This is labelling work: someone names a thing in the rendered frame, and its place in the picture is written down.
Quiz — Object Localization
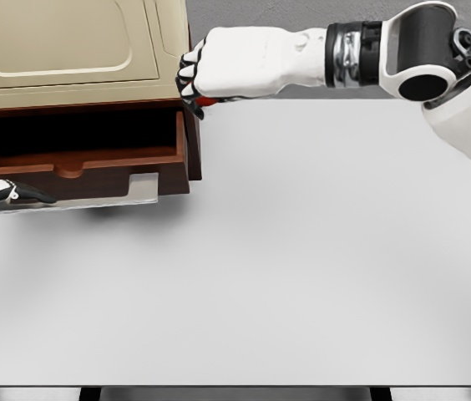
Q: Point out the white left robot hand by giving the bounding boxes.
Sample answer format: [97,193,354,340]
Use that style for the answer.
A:
[0,176,58,282]

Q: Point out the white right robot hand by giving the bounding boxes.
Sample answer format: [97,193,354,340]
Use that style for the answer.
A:
[175,26,291,121]

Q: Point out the brown drawer with metal handle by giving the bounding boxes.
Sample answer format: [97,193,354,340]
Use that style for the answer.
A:
[0,109,190,216]

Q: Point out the beige and brown small cabinet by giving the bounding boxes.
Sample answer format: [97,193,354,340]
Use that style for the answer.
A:
[0,0,203,182]

